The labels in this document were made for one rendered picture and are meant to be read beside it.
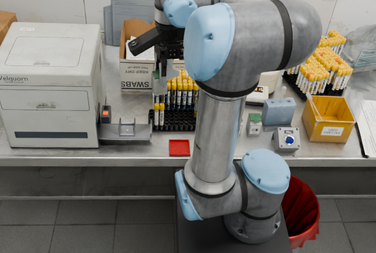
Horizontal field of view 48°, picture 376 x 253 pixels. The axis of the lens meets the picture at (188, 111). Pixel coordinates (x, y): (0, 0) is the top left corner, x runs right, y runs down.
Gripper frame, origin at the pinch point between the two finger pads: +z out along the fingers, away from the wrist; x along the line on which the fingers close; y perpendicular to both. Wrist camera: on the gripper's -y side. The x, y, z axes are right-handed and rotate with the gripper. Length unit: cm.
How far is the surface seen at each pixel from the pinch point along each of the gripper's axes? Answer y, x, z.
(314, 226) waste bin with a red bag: 59, -24, 66
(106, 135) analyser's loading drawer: -17.7, -2.2, 18.4
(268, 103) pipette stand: 36.9, -5.3, 12.5
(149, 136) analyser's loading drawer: -4.4, -5.7, 18.4
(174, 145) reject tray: 3.5, -8.1, 22.2
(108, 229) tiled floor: -19, 24, 110
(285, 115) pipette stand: 43.2, -7.5, 17.1
